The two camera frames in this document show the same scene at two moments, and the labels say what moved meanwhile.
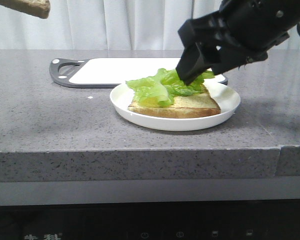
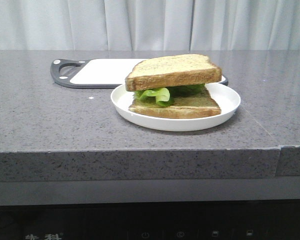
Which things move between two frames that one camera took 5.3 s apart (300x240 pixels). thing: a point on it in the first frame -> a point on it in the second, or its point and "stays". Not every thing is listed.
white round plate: (227, 99) stays
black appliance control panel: (280, 219) stays
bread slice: (39, 8) -> (172, 70)
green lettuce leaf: (160, 89) stays
